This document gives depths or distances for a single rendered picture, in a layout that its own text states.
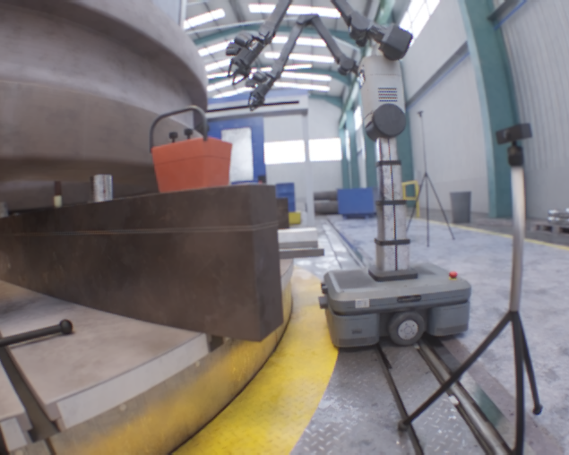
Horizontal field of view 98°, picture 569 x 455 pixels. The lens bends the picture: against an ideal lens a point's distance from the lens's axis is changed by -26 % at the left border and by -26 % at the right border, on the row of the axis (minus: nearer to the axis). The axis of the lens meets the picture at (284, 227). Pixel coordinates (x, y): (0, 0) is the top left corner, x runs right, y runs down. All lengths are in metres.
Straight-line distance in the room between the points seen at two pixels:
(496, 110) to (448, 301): 8.45
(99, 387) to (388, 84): 1.51
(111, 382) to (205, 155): 0.56
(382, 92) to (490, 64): 8.65
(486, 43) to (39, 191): 10.76
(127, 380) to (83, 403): 0.12
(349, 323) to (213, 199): 0.82
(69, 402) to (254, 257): 0.51
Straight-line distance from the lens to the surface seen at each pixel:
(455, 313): 1.52
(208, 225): 0.80
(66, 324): 1.02
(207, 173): 0.82
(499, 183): 9.33
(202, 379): 0.99
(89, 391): 0.73
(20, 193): 5.56
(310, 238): 1.98
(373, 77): 1.56
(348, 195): 10.29
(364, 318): 1.38
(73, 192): 5.07
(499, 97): 9.85
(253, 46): 1.44
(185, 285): 0.88
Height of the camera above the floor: 0.64
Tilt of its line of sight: 4 degrees down
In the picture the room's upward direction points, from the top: 3 degrees counter-clockwise
